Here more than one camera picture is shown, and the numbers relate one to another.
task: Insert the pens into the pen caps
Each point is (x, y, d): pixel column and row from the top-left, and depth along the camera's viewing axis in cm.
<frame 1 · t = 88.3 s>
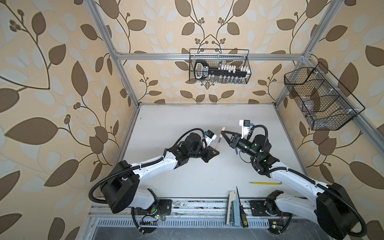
left hand: (219, 151, 76), fingers closed
right hand: (222, 134, 74), fingers closed
beige pen: (219, 141, 77), point 22 cm above the table
beige blue utility tool: (232, 196, 77), point 3 cm above the table

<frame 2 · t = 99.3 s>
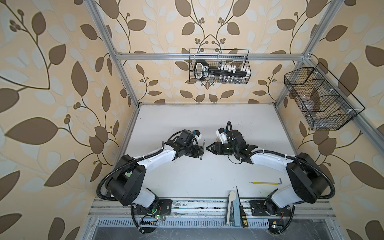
left hand: (204, 151, 84), fingers closed
right hand: (209, 149, 84), fingers open
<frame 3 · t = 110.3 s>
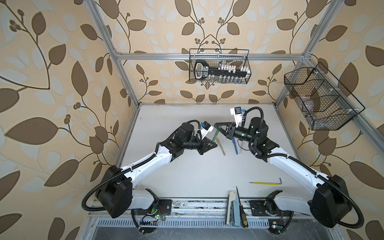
left hand: (216, 142, 73), fingers closed
right hand: (215, 127, 70), fingers closed
blue pen: (236, 151, 96), on the table
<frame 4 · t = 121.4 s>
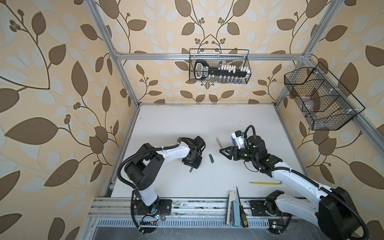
left hand: (197, 164, 88), fingers open
right hand: (223, 152, 79), fingers open
green pen cap: (211, 158, 93), on the table
